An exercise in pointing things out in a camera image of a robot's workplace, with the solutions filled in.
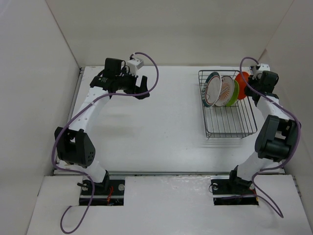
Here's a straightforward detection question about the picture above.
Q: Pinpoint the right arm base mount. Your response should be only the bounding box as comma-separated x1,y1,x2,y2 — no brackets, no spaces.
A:
209,178,259,206

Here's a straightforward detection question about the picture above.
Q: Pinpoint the lime green plate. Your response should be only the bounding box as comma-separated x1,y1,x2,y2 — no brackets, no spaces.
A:
225,80,239,107

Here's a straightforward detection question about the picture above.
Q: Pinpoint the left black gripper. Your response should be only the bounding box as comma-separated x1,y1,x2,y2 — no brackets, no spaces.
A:
115,67,149,99

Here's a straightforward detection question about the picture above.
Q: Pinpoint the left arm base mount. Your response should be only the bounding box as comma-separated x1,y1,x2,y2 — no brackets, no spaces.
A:
77,179,125,206

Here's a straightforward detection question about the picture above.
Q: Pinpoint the black wire dish rack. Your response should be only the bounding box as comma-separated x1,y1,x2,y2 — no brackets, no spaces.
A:
198,69,257,138

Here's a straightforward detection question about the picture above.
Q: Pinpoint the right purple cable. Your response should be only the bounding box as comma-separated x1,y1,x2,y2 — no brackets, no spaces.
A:
239,56,302,218

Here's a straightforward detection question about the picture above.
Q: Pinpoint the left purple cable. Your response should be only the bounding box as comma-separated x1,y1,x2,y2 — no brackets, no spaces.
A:
51,52,159,233

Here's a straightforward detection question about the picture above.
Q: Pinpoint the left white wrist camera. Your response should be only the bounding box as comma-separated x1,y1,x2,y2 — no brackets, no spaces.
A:
126,57,144,75

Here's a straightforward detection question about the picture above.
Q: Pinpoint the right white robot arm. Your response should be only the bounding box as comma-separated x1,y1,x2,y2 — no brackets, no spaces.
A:
226,70,301,193

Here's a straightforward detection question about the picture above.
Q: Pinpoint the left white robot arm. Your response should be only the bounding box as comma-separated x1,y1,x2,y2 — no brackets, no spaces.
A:
55,57,150,194

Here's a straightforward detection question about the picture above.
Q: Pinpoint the purple cable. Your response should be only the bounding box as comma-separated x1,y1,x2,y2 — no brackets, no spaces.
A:
239,56,302,218
51,52,159,233

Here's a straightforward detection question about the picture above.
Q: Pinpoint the green rimmed white plate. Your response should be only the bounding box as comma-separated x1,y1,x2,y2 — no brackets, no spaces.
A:
201,71,222,107

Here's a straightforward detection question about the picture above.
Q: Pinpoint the orange sunburst patterned plate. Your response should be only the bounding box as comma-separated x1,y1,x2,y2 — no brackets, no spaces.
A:
215,76,234,107

